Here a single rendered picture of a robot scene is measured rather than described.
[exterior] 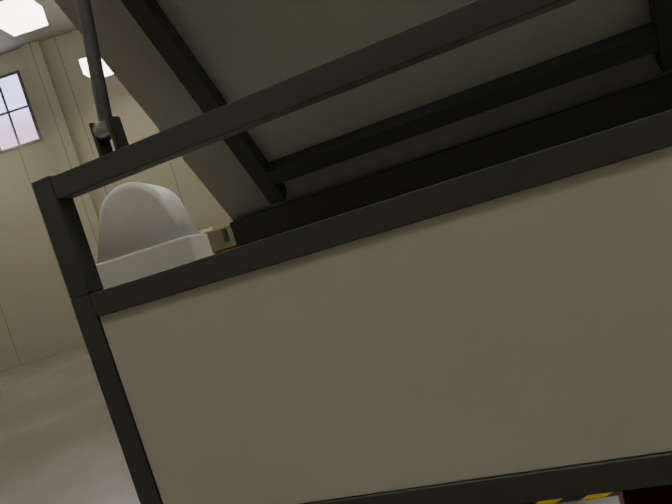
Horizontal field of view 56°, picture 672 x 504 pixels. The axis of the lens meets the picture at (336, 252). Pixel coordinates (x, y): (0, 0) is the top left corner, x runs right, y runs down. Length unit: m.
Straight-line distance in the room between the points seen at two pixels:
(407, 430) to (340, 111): 0.72
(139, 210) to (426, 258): 3.29
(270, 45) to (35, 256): 10.88
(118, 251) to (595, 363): 3.48
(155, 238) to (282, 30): 2.84
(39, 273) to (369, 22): 11.02
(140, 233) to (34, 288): 8.15
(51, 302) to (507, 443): 11.33
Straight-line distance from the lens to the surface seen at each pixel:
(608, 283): 0.83
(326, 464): 0.98
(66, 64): 12.03
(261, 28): 1.29
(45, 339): 12.15
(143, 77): 1.41
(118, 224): 4.06
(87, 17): 1.13
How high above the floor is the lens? 0.80
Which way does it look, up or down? 3 degrees down
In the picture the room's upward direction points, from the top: 18 degrees counter-clockwise
